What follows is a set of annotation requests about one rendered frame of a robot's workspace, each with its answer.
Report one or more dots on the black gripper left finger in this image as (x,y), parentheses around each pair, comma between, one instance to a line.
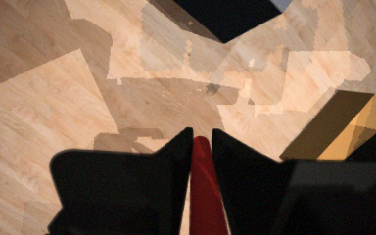
(158,180)

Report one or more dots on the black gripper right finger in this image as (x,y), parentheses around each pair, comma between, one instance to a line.
(258,193)

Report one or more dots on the dark red peg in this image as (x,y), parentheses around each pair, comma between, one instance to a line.
(206,214)

